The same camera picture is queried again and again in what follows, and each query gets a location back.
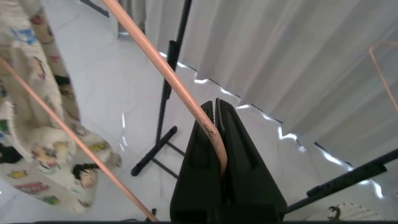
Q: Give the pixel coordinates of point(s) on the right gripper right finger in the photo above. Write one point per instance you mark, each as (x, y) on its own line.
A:
(252, 186)

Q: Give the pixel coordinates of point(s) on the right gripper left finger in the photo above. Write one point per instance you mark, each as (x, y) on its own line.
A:
(192, 186)

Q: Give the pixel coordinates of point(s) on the pink clothes hanger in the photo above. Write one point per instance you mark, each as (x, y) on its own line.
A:
(162, 65)
(385, 82)

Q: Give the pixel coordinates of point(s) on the cream printed garment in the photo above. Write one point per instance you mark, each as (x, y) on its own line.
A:
(37, 137)

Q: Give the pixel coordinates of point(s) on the black clothes rack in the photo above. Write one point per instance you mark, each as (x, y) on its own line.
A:
(169, 62)

